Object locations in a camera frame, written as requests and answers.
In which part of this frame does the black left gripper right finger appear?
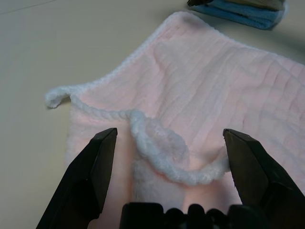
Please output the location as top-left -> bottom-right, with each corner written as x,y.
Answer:
223,128 -> 305,229

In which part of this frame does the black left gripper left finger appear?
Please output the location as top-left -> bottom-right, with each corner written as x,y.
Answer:
35,127 -> 119,229

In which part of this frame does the pink towel with white trim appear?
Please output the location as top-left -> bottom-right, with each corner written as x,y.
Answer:
44,11 -> 305,229

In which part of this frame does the light blue folded towel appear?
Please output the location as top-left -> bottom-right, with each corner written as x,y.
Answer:
190,0 -> 290,31

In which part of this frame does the beige folded towel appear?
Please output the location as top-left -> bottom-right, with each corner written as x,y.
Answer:
214,0 -> 286,11

